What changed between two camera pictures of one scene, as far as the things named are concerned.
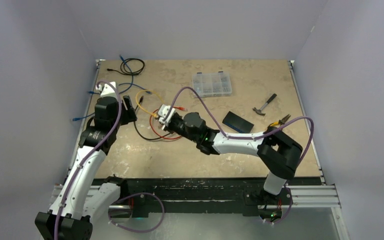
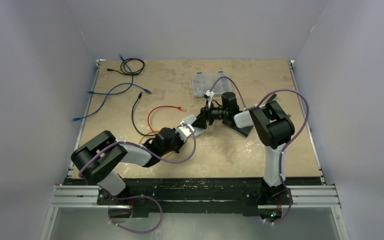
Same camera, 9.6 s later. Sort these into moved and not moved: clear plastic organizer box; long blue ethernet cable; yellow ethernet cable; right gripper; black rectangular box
Moved: yellow ethernet cable; right gripper
Not moved: clear plastic organizer box; black rectangular box; long blue ethernet cable
